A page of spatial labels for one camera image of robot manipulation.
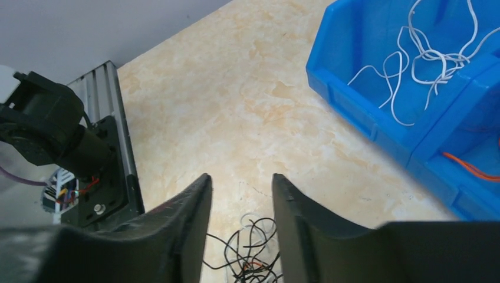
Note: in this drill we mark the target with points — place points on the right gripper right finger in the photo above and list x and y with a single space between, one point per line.
317 245

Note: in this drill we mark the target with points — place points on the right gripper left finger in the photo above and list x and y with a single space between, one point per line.
166 244

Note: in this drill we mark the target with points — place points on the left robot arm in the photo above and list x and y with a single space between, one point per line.
41 119

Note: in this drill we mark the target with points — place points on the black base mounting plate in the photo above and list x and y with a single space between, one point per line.
108 191

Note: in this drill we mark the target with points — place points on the blue three-compartment bin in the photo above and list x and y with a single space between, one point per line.
420 79

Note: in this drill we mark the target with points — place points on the aluminium front rail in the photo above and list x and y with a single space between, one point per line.
99 90

